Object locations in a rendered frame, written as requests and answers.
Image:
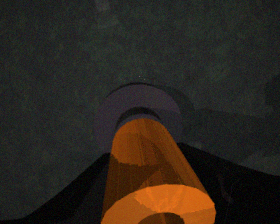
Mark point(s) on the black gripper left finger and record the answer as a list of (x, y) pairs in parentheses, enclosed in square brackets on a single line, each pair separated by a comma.
[(80, 202)]

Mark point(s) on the orange knob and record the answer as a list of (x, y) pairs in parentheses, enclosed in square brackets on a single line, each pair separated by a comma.
[(150, 181)]

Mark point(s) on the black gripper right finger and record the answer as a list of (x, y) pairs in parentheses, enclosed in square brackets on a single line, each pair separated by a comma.
[(241, 195)]

